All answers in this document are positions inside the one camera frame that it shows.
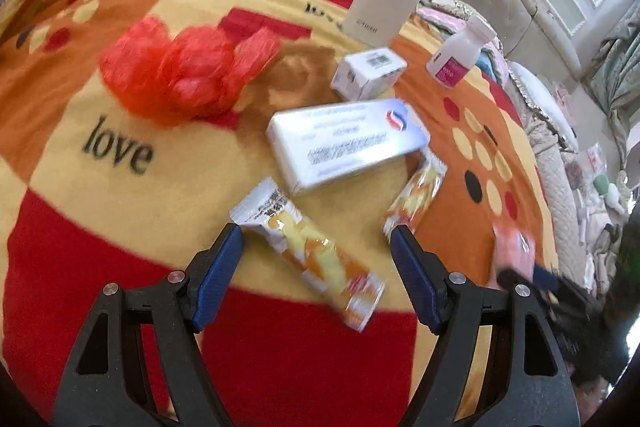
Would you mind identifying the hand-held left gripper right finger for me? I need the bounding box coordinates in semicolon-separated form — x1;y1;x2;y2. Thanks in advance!
390;224;582;427

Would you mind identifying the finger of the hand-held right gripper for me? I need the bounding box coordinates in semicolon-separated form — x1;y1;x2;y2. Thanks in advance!
497;263;562;294

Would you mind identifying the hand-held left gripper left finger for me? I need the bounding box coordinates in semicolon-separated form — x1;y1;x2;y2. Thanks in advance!
52;223;246;427

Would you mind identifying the pink packet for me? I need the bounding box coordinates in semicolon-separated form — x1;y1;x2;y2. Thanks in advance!
487;222;538;290

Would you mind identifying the orange yellow snack packet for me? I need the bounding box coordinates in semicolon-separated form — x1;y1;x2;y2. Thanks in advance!
229;178;387;334
382;152;448;240

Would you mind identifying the grey quilted bedspread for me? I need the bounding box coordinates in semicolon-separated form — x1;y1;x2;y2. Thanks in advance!
505;62;601;298

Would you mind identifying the printed orange red blanket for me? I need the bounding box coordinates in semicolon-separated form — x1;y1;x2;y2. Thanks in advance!
0;0;561;427

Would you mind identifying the long white blue medicine box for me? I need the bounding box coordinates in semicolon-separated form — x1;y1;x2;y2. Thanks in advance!
265;98;432;196

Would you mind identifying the small white box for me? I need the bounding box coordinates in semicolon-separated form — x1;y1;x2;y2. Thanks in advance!
331;48;407;102

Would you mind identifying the red mesh bag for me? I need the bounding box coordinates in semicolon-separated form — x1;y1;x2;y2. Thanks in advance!
100;17;283;130

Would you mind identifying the white pink-label pill bottle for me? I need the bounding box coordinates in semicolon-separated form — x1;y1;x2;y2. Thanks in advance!
426;14;497;86

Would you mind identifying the pink patterned cushion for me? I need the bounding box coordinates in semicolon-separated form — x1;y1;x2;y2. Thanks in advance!
417;4;511;80

